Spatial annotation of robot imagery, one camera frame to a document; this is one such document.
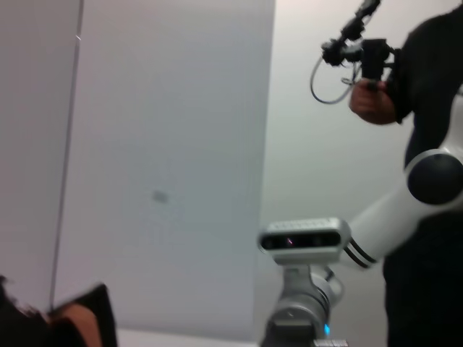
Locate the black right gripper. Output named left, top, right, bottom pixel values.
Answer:
left=262, top=320, right=349, bottom=347

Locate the black bag with brown handles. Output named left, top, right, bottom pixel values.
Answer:
left=0, top=275, right=119, bottom=347

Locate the black handheld teleoperation controller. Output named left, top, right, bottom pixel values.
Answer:
left=320, top=0, right=403, bottom=92

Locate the operator black sleeved forearm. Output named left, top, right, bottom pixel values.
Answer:
left=385, top=46, right=417, bottom=126

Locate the operator bare hand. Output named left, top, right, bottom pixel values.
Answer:
left=349, top=77, right=399, bottom=127

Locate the operator torso in black clothing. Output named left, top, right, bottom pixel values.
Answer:
left=383, top=7, right=463, bottom=347

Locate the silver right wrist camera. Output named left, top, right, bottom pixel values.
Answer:
left=257, top=216, right=352, bottom=267

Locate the gray controller cable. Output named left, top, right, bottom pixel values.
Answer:
left=310, top=56, right=358, bottom=106

